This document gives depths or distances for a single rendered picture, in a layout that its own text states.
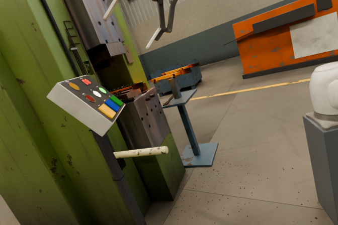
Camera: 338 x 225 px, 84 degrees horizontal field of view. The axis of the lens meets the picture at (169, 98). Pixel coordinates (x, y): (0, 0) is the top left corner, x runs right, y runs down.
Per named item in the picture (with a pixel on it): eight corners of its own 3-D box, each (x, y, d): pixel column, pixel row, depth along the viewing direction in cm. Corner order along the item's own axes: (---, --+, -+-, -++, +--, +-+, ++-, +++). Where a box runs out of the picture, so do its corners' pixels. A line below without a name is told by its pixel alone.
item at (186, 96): (197, 90, 205) (196, 88, 204) (185, 104, 171) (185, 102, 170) (173, 95, 219) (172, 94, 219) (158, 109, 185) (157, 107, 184)
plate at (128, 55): (134, 62, 182) (127, 44, 178) (129, 63, 174) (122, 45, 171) (132, 62, 183) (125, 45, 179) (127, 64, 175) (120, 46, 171)
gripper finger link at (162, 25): (155, -9, 54) (160, -10, 54) (160, 32, 57) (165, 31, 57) (156, -14, 50) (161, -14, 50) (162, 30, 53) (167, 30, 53)
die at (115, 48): (125, 52, 153) (121, 41, 150) (110, 56, 135) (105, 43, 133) (89, 67, 170) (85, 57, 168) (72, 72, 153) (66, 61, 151)
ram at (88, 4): (130, 40, 162) (111, -9, 153) (100, 43, 128) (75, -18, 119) (95, 54, 180) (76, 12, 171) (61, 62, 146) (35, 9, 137)
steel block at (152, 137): (170, 129, 181) (154, 87, 171) (154, 153, 148) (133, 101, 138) (124, 137, 205) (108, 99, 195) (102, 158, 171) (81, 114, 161)
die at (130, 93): (142, 93, 161) (138, 84, 159) (129, 101, 143) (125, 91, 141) (105, 103, 178) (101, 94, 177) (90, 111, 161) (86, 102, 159)
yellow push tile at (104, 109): (116, 113, 91) (103, 102, 90) (112, 117, 84) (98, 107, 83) (113, 115, 92) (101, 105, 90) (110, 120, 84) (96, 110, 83)
